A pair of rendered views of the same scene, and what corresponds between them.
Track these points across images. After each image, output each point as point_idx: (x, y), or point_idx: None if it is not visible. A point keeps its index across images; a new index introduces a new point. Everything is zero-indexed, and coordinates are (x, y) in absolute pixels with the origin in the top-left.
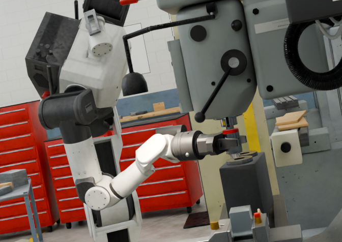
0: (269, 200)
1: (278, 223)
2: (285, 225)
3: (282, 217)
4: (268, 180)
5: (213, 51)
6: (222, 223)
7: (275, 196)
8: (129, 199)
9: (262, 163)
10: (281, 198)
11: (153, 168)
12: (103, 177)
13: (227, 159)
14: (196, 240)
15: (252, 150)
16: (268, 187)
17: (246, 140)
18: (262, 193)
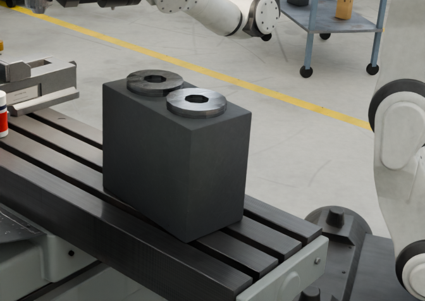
0: (155, 209)
1: (56, 180)
2: (35, 178)
3: (76, 198)
4: (179, 188)
5: None
6: (2, 55)
7: (233, 272)
8: (372, 102)
9: (156, 129)
10: (202, 267)
11: (187, 7)
12: None
13: (178, 75)
14: (43, 69)
15: (197, 109)
16: (167, 193)
17: None
18: (112, 152)
